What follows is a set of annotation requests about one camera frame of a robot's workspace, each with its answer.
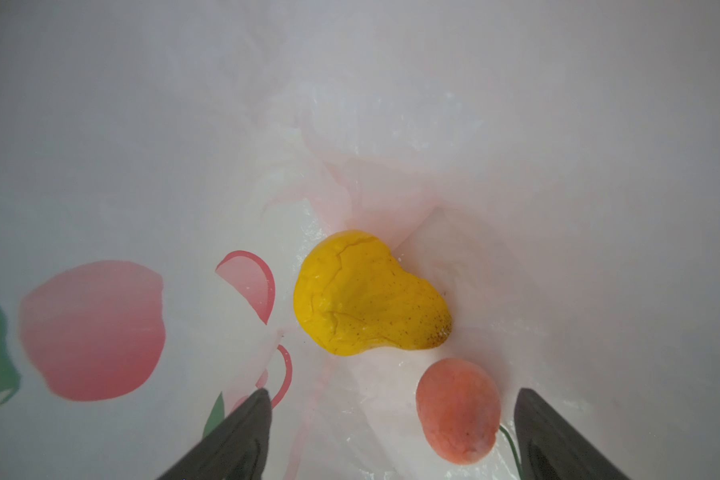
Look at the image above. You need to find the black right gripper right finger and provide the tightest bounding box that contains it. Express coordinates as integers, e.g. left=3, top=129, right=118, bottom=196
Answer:
left=513, top=388, right=628, bottom=480

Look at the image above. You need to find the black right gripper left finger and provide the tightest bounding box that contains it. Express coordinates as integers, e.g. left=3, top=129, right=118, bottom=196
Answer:
left=159, top=389, right=272, bottom=480

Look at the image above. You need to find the pink plastic bag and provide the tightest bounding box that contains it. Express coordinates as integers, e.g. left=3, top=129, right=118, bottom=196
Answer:
left=0, top=1, right=720, bottom=479

